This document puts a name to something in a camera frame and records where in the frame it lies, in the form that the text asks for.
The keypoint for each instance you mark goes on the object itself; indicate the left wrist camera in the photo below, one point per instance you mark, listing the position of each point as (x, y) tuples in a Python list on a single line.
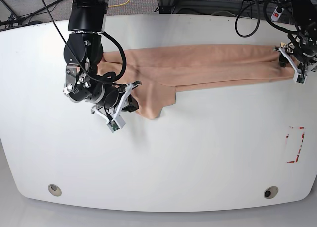
[(300, 78)]

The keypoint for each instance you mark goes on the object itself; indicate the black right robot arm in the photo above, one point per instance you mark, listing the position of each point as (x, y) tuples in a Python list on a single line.
[(83, 52)]

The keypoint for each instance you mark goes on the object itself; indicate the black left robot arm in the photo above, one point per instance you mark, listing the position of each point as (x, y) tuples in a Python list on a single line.
[(301, 12)]

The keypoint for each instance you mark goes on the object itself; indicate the white power strip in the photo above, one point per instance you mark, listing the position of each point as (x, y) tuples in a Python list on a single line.
[(277, 14)]

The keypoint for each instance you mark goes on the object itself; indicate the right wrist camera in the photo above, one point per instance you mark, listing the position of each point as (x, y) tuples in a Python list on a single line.
[(116, 124)]

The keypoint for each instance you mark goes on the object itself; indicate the peach T-shirt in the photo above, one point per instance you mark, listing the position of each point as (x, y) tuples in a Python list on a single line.
[(164, 71)]

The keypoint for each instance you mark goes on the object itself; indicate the left table grommet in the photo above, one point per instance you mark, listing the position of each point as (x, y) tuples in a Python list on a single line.
[(54, 190)]

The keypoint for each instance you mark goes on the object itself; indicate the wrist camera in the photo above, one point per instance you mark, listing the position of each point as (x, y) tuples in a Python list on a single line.
[(116, 124), (300, 78)]

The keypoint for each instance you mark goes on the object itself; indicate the red tape marking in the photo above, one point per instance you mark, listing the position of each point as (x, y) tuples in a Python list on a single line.
[(293, 145)]

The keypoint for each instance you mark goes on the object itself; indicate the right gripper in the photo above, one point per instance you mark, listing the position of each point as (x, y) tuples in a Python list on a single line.
[(109, 101)]

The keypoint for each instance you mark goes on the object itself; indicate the right table grommet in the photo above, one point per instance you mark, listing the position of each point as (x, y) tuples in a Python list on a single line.
[(271, 192)]

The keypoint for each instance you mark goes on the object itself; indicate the table grommet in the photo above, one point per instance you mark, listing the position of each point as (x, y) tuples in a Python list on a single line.
[(271, 192), (54, 190)]

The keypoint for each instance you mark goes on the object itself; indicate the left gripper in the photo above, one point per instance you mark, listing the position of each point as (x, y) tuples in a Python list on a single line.
[(300, 53)]

